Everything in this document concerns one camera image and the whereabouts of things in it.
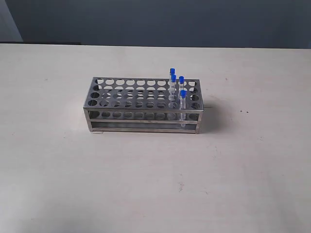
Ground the blue capped tube front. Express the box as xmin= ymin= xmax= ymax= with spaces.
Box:
xmin=180 ymin=90 xmax=187 ymax=121

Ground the blue capped tube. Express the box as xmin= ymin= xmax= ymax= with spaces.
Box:
xmin=170 ymin=68 xmax=176 ymax=83
xmin=180 ymin=90 xmax=187 ymax=121
xmin=169 ymin=74 xmax=176 ymax=102
xmin=178 ymin=76 xmax=184 ymax=96

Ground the blue capped tube back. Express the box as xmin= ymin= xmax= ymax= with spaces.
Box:
xmin=170 ymin=68 xmax=176 ymax=83

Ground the stainless steel test tube rack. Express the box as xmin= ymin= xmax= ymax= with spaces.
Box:
xmin=83 ymin=77 xmax=204 ymax=133

